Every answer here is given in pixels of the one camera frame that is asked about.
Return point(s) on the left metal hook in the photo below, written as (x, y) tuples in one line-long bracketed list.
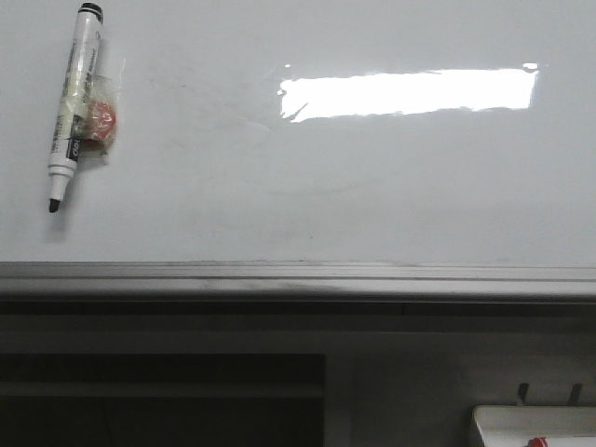
[(521, 394)]

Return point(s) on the white black whiteboard marker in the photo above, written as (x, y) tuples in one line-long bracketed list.
[(86, 121)]

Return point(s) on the white plastic tray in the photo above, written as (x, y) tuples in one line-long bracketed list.
[(516, 425)]

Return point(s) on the white whiteboard with aluminium frame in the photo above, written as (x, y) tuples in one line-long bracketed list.
[(344, 149)]

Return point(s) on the red marker cap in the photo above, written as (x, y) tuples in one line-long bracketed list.
[(538, 442)]

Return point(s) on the right metal hook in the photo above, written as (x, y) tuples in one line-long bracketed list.
[(575, 394)]

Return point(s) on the metal hook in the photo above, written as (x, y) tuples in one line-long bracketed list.
[(521, 394), (575, 394)]

